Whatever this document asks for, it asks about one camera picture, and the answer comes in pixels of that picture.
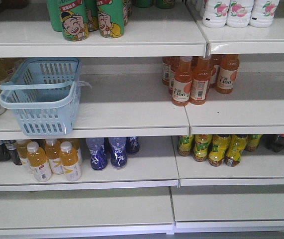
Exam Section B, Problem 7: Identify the orange vitamin drink bottle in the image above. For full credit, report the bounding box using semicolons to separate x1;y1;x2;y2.
16;139;32;174
45;139;63;175
59;141;82;181
27;141;52;182

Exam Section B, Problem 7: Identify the blue sports drink bottle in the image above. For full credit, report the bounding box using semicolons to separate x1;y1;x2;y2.
86;137;107;170
126;136;140;154
108;137;127;168

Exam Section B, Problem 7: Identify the white peach drink bottle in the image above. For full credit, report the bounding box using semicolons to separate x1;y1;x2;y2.
226;0;254;28
202;0;230;28
249;0;280;28

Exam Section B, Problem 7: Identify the orange C100 juice bottle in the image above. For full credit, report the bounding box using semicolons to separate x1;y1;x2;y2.
189;56;211;105
216;54;240;94
172;56;192;107

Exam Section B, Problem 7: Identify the dark tea bottle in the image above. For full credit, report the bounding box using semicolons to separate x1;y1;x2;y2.
0;140;10;161
4;140;22;165

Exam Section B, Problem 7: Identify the green cartoon drink can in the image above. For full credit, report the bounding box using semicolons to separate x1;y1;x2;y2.
96;0;124;38
57;0;89;41

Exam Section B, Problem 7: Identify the yellow lemon tea bottle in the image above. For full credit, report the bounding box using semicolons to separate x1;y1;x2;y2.
177;134;194;156
224;134;248;167
208;134;231;167
193;134;212;162
245;134;263;152

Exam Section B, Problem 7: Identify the light blue plastic basket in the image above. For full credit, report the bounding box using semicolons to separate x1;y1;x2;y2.
0;57;82;136

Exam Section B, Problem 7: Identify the coke bottle red label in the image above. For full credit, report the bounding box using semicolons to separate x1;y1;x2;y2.
266;134;284;152

